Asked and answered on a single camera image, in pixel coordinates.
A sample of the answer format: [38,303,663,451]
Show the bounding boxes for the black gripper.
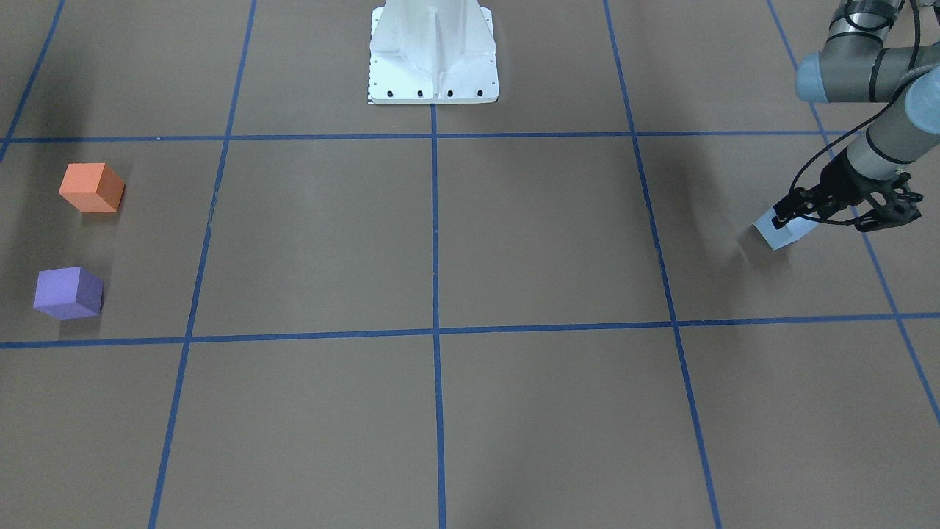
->
[771,155,884,227]

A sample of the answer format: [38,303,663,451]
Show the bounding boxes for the light blue foam block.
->
[753,207,818,251]

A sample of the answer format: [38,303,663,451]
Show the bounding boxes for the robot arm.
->
[770,1,938,232]

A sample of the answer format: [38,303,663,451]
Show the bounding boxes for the orange foam block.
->
[58,163,126,214]

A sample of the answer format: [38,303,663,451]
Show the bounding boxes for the purple foam block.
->
[32,267,104,321]

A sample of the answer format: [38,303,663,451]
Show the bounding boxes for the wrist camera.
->
[855,171,924,232]

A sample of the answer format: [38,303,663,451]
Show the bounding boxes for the white camera mast base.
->
[367,1,500,105]

